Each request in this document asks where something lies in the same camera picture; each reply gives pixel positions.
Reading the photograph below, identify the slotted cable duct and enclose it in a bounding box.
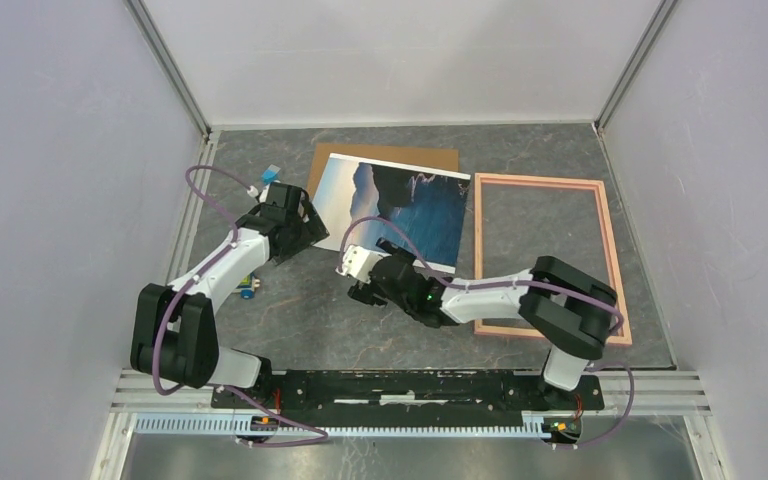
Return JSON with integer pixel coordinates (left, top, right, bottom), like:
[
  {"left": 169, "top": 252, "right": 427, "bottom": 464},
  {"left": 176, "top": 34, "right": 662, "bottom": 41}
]
[{"left": 134, "top": 413, "right": 550, "bottom": 440}]

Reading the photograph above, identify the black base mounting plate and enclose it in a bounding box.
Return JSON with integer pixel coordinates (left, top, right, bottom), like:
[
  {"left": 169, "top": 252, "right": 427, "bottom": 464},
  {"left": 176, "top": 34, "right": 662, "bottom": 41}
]
[{"left": 246, "top": 369, "right": 605, "bottom": 430}]

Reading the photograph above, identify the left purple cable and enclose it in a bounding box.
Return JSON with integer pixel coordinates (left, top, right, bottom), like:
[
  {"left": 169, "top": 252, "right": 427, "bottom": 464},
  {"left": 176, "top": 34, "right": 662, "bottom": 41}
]
[{"left": 150, "top": 165, "right": 331, "bottom": 449}]

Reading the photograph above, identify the blue cube block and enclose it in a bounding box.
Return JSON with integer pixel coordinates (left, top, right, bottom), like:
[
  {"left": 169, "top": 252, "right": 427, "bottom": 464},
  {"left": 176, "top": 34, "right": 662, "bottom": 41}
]
[{"left": 261, "top": 165, "right": 281, "bottom": 185}]

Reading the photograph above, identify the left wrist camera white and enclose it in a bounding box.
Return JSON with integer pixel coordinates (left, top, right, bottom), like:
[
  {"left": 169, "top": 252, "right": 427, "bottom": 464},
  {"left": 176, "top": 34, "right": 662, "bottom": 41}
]
[{"left": 246, "top": 184, "right": 272, "bottom": 204}]

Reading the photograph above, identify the pink wooden picture frame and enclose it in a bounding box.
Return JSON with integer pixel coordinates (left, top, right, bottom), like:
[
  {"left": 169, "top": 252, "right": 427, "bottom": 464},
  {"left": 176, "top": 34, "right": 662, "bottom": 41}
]
[{"left": 473, "top": 173, "right": 633, "bottom": 346}]

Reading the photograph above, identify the purple cable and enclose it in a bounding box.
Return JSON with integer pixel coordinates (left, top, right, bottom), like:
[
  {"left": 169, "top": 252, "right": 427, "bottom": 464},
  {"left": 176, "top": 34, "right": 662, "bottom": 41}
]
[
  {"left": 150, "top": 165, "right": 331, "bottom": 449},
  {"left": 337, "top": 215, "right": 636, "bottom": 450}
]

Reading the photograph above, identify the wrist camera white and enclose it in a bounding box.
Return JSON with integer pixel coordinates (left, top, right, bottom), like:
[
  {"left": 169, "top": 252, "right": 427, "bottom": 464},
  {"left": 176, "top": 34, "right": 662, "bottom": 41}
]
[
  {"left": 336, "top": 245, "right": 383, "bottom": 284},
  {"left": 246, "top": 184, "right": 272, "bottom": 204}
]

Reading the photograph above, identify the toy brick car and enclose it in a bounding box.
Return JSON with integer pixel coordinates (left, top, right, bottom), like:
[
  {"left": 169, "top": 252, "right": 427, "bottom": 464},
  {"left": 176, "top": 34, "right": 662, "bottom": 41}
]
[{"left": 236, "top": 274, "right": 261, "bottom": 299}]

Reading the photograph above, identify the landscape photo print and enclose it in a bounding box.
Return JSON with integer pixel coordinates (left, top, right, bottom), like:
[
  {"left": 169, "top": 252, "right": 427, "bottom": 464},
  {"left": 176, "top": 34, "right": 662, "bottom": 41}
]
[{"left": 313, "top": 153, "right": 472, "bottom": 273}]

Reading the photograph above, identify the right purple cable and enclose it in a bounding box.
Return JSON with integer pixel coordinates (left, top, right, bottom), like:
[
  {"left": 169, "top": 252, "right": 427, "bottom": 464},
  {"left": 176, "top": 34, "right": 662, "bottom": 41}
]
[{"left": 337, "top": 215, "right": 636, "bottom": 450}]

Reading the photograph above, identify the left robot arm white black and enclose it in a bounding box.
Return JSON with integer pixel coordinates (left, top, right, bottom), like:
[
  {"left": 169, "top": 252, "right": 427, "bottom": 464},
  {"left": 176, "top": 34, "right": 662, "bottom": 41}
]
[{"left": 130, "top": 183, "right": 329, "bottom": 408}]

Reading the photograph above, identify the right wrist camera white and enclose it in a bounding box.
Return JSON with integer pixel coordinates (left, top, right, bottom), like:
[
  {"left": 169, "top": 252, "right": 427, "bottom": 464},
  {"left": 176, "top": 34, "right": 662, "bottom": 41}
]
[{"left": 336, "top": 245, "right": 383, "bottom": 284}]

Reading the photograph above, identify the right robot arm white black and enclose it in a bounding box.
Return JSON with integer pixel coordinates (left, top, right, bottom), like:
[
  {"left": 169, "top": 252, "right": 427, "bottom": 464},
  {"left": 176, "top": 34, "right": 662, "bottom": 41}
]
[{"left": 337, "top": 239, "right": 624, "bottom": 408}]

